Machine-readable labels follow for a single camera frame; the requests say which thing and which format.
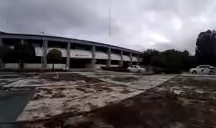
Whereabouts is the long grey building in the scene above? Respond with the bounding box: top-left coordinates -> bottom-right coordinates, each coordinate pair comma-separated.
0,31 -> 144,71

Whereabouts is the white car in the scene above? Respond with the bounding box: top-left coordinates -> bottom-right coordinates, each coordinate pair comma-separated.
126,64 -> 147,73
189,64 -> 216,76

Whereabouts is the wet grey concrete pavement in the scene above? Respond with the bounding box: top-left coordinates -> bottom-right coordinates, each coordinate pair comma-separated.
0,70 -> 216,128

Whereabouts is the small round tree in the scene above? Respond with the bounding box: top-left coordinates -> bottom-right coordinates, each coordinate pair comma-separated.
46,48 -> 63,72

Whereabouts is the tall dark tree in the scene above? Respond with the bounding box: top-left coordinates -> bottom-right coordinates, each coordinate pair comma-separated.
195,29 -> 216,70

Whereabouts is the row of dark trees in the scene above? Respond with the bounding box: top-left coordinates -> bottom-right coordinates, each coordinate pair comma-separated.
141,48 -> 197,75

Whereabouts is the thin mast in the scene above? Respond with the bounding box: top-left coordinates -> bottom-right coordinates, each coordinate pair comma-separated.
107,8 -> 112,38

